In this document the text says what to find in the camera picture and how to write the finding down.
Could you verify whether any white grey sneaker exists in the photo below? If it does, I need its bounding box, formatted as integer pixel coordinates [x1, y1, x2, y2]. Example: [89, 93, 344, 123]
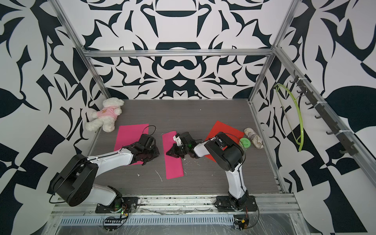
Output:
[244, 127, 264, 149]

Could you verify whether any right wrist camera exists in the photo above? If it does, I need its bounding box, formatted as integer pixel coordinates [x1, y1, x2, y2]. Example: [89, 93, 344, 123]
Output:
[173, 134, 183, 146]

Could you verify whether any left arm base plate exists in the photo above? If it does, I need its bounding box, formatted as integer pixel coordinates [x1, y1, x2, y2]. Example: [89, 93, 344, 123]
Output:
[95, 196, 139, 214]

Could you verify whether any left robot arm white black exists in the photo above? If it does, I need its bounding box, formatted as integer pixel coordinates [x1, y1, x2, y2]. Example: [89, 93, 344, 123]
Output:
[51, 134, 159, 212]

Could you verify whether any magenta paper sheet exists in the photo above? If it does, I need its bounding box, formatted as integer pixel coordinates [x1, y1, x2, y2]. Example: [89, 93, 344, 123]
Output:
[114, 124, 148, 151]
[162, 131, 184, 179]

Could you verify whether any white teddy bear pink shirt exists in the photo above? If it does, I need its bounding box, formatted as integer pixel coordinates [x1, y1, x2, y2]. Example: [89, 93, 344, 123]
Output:
[85, 98, 124, 133]

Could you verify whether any red square paper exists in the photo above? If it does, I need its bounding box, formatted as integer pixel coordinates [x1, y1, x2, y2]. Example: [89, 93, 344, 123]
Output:
[206, 121, 244, 144]

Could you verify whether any right black connector board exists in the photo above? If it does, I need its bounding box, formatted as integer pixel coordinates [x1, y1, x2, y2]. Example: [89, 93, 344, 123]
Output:
[233, 215, 249, 230]

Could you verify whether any green round lid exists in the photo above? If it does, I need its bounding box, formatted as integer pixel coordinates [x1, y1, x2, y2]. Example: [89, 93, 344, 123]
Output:
[239, 137, 252, 149]

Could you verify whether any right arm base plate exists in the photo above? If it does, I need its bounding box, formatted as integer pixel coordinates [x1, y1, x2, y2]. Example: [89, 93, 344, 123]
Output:
[214, 195, 258, 212]

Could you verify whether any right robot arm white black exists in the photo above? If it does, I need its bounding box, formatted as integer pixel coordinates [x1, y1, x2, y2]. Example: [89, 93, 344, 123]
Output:
[166, 132, 249, 210]

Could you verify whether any black wall hook rack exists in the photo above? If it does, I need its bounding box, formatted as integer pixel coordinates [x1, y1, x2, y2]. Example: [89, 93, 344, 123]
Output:
[291, 70, 359, 156]

